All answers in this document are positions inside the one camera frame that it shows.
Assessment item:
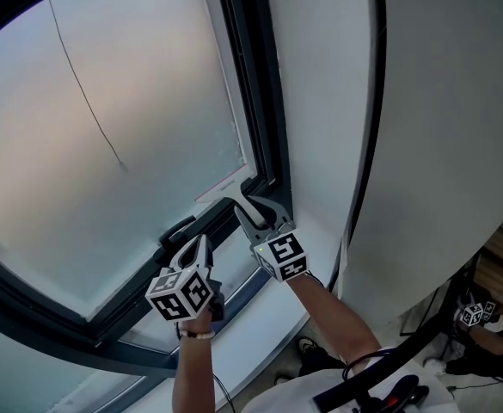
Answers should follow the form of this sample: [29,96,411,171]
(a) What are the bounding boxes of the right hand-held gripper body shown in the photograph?
[247,219,310,284]

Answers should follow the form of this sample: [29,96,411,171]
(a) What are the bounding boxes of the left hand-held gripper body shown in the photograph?
[144,259,226,324]

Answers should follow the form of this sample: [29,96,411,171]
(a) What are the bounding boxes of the white squeegee with red blade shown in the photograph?
[194,163,272,227]

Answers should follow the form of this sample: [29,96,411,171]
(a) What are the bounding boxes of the frosted window glass pane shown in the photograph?
[0,0,261,323]

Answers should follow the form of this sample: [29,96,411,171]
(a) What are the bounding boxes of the person's left forearm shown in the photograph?
[171,316,218,413]

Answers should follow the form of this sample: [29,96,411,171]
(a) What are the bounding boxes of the person's right forearm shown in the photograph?
[285,273,382,372]

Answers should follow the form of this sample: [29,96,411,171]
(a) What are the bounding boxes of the clear low window pane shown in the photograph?
[120,234,264,354]

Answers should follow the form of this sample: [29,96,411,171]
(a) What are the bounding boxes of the white chest freezer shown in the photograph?
[0,0,295,378]

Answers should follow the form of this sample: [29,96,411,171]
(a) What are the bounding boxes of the person's black trousers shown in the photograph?
[298,344,347,378]

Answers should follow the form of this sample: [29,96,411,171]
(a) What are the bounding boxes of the person's white shirt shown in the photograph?
[242,361,411,413]

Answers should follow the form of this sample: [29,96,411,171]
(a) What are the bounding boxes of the large frosted fixed window pane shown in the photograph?
[0,316,149,413]

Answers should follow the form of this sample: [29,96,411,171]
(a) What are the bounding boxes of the black tripod stand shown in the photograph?
[399,256,487,337]

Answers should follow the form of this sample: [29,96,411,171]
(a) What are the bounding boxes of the black window handle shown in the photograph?
[158,215,198,250]

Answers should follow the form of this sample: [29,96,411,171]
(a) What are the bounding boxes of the pale bead bracelet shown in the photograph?
[177,327,216,342]

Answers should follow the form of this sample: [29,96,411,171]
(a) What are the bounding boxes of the thin blind pull cord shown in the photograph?
[46,0,130,173]

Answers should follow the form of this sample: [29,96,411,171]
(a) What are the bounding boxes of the black chest harness strap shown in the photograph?
[310,345,432,413]

